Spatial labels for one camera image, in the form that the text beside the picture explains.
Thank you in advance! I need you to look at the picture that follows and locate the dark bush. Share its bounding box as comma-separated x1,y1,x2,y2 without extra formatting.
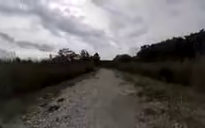
112,53,134,64

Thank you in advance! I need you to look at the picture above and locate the cluster of dark trees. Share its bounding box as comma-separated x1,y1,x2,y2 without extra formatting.
39,47,102,66

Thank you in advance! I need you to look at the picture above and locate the pale gravel dirt path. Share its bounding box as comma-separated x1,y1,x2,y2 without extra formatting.
21,67,148,128

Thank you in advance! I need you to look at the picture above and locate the dry grass verge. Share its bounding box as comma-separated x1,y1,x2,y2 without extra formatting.
101,57,205,128

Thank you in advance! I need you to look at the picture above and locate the dark wood of trees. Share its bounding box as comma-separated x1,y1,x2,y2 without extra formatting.
135,28,205,64

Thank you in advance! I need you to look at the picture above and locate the tall dark grass field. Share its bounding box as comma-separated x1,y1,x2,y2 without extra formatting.
0,59,98,128

